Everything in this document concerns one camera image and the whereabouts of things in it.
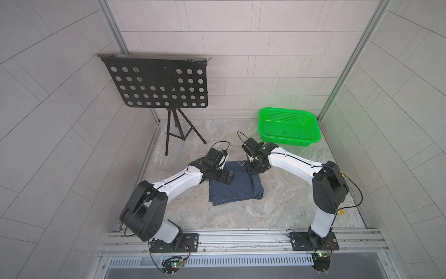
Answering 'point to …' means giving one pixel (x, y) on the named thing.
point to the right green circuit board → (321, 260)
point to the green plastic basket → (288, 127)
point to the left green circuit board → (172, 265)
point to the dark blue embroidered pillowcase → (243, 185)
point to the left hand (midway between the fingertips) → (228, 173)
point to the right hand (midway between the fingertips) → (250, 171)
